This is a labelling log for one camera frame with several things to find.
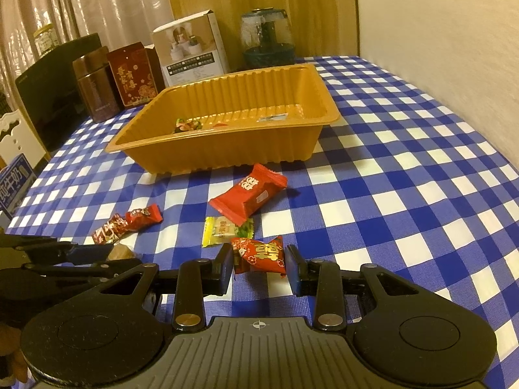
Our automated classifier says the glass jar with green base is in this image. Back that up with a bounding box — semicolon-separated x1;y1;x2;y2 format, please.
239;8;296;67

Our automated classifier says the red gold-print candy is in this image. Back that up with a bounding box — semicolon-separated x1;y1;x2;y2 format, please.
231;235;288;278

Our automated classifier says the dark red gift box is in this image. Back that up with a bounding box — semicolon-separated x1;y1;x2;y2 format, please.
107;42;167;108

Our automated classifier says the blue milk carton box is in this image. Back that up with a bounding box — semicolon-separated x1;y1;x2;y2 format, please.
0;156;35;219

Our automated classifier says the large red snack packet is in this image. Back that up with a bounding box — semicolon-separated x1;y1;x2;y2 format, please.
209;163;288;225

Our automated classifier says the small yellowish jar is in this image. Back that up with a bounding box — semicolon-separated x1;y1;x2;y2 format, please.
32;24;55;55

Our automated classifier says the red twisted-end candy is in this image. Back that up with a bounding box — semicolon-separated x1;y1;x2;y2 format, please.
126;205;163;231

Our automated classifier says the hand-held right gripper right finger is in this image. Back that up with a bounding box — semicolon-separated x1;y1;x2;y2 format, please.
286;245;442;331

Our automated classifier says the white sheer curtain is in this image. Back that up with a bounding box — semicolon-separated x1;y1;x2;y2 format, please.
0;0;171;110

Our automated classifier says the white chair back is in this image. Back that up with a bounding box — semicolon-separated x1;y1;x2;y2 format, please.
0;109;45;167

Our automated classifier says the green black sausage packet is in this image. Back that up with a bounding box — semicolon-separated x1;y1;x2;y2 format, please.
174;117;203;134

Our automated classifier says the black monitor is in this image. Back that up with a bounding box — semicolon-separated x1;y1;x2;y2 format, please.
15;32;104;152

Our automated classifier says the brown metal tin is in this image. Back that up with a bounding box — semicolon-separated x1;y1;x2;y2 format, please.
73;47;122;122

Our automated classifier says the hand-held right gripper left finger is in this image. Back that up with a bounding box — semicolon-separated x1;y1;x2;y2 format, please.
77;246;236;331

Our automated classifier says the white humidifier box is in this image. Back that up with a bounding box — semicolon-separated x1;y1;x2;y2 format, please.
152;9;231;88

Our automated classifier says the dark red white candy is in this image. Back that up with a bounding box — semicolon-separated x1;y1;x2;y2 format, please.
92;213;129;245

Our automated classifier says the yellow plastic tray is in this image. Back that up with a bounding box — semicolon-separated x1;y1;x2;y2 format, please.
106;64;340;176

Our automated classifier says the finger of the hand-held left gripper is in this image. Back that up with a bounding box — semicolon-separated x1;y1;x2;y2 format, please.
0;235;114;264
23;258;142;281

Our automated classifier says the blue white checkered tablecloth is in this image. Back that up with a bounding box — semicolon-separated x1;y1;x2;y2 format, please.
0;54;519;389

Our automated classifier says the small round yellow candy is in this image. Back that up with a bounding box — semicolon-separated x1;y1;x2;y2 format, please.
107;245;140;262

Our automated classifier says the person's left hand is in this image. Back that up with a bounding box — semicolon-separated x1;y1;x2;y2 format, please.
0;324;26;382

